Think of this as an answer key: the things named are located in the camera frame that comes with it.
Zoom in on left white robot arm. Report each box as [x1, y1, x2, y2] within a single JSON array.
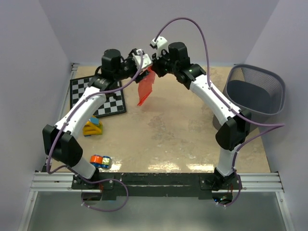
[[42, 49, 152, 189]]

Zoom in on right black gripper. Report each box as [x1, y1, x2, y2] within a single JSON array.
[[152, 49, 179, 78]]

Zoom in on orange tape roll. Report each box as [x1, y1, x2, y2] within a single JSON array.
[[90, 155, 103, 167]]

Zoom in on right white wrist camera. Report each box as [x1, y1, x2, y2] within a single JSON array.
[[150, 36, 168, 59]]

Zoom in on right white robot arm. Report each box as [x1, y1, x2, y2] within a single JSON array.
[[150, 38, 251, 191]]

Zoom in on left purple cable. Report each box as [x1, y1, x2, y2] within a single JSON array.
[[46, 54, 129, 212]]

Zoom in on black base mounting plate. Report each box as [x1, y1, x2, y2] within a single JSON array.
[[72, 172, 242, 201]]

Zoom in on yellow blue toy blocks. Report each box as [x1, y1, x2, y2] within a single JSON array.
[[82, 116, 103, 137]]

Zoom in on red plastic trash bag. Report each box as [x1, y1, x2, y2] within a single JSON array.
[[137, 67, 156, 106]]

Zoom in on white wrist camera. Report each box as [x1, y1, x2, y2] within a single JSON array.
[[150, 36, 168, 59], [131, 49, 153, 71]]

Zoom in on black white chessboard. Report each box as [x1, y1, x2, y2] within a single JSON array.
[[69, 76, 127, 118]]

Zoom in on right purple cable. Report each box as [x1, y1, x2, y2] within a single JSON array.
[[155, 17, 286, 207]]

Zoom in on grey mesh trash bin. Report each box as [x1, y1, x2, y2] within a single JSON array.
[[223, 64, 285, 131]]

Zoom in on purple cable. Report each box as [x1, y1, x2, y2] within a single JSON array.
[[46, 54, 129, 212], [155, 17, 286, 207]]

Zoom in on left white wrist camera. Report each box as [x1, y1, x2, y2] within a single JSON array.
[[131, 49, 153, 71]]

